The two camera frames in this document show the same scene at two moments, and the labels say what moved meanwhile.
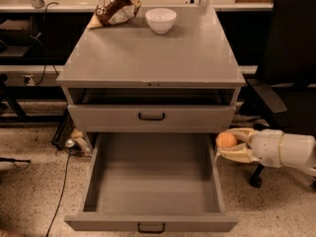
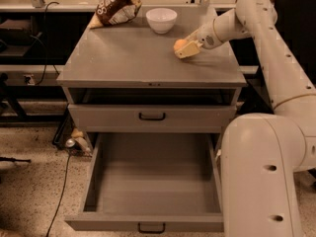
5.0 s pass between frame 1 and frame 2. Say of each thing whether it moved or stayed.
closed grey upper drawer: stayed
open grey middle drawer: stayed
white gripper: moved
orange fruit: moved
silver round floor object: stayed
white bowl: stayed
